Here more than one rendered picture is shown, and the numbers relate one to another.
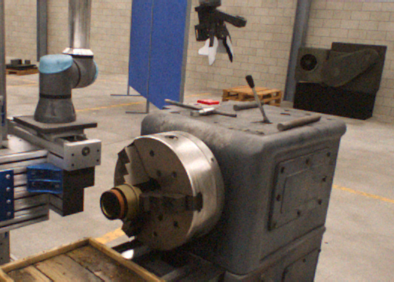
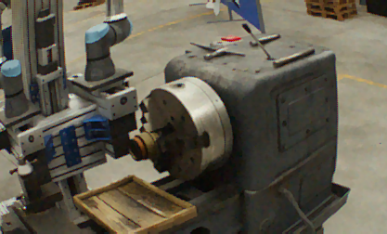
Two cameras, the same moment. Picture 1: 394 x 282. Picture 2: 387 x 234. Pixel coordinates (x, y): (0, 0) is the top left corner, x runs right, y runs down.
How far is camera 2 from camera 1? 0.72 m
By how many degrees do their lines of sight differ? 11
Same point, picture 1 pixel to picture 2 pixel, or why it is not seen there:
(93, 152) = (130, 100)
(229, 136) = (231, 78)
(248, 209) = (252, 139)
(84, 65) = (119, 26)
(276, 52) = not seen: outside the picture
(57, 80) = (97, 45)
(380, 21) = not seen: outside the picture
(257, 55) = not seen: outside the picture
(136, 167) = (154, 115)
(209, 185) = (213, 124)
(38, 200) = (96, 147)
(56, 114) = (98, 72)
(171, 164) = (179, 110)
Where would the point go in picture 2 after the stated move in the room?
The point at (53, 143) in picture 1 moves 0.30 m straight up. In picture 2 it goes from (98, 97) to (93, 31)
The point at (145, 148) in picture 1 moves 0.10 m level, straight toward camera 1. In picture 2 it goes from (160, 97) to (155, 109)
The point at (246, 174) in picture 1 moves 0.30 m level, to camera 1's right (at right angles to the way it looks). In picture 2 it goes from (246, 110) to (328, 106)
